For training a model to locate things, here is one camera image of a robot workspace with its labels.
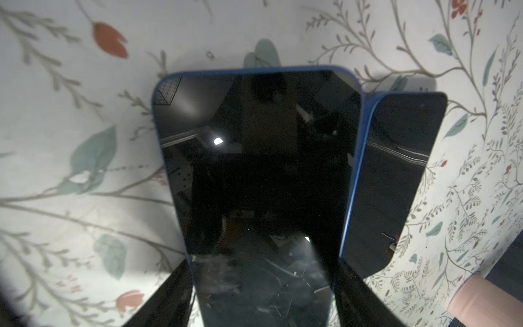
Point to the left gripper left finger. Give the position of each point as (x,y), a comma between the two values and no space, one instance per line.
(170,305)

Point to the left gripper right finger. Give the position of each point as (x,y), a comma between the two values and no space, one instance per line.
(356,304)

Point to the blue-edged black smartphone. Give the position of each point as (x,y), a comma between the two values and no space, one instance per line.
(259,165)

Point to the pink pen cup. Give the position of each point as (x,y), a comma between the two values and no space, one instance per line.
(479,302)

